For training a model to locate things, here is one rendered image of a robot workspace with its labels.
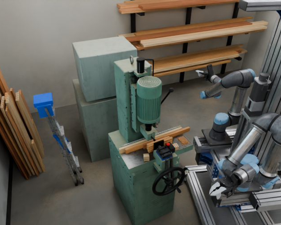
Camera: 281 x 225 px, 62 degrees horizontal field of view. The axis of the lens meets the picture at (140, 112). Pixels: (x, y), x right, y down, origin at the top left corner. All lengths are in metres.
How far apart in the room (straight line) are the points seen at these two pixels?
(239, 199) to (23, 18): 3.27
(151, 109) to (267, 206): 1.10
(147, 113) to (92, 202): 1.42
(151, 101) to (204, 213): 1.29
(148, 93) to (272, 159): 0.88
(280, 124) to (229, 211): 1.25
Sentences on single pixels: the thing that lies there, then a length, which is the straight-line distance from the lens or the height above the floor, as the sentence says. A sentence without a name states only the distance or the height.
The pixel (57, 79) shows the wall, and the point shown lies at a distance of 4.01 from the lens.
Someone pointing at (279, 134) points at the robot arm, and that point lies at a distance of 1.57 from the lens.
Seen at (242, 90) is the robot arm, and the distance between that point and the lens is 2.10.
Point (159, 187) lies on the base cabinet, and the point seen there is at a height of 0.51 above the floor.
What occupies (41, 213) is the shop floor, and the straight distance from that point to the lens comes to 2.86.
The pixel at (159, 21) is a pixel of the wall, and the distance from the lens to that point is 4.15.
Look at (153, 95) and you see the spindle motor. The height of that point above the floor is 1.44.
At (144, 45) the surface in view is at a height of 1.08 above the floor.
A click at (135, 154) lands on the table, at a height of 0.90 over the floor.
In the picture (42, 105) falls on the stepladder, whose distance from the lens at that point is 2.24.
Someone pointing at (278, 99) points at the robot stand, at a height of 1.44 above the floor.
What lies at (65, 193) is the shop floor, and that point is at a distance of 2.93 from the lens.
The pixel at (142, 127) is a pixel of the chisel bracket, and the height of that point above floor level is 1.07.
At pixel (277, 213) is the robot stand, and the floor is 0.21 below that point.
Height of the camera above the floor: 2.29
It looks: 36 degrees down
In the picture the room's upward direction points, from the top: straight up
